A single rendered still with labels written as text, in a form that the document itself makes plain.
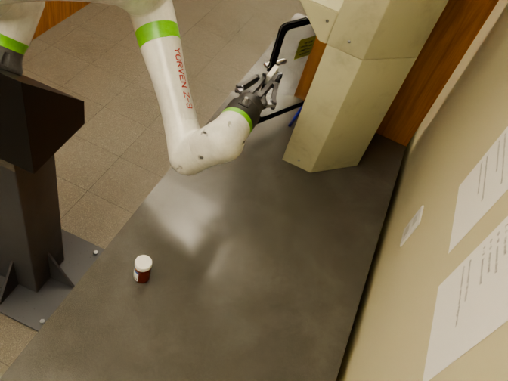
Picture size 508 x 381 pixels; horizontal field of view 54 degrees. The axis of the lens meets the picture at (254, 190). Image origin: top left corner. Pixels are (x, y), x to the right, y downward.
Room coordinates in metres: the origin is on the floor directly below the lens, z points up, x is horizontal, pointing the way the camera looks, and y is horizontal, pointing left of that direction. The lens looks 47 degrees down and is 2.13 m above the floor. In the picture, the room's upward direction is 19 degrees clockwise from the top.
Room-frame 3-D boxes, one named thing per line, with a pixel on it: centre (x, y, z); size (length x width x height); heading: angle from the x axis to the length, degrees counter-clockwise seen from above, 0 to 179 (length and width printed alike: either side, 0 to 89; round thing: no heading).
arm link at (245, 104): (1.04, 0.10, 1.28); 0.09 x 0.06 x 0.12; 82
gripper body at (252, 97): (1.11, 0.09, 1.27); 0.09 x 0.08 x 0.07; 172
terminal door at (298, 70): (1.48, 0.00, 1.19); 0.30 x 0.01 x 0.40; 144
